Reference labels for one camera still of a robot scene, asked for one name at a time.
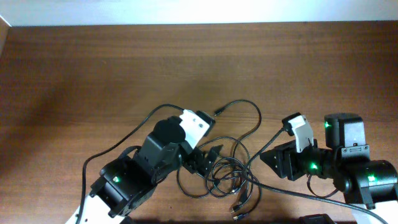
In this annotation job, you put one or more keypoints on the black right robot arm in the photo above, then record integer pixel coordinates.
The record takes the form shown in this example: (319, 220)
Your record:
(369, 186)

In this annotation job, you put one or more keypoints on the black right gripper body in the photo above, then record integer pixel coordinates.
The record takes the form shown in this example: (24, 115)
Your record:
(313, 160)

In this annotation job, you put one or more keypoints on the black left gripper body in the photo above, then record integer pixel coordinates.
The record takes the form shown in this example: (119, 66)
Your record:
(192, 162)

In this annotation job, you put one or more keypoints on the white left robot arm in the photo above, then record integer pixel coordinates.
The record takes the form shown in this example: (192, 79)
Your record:
(128, 181)

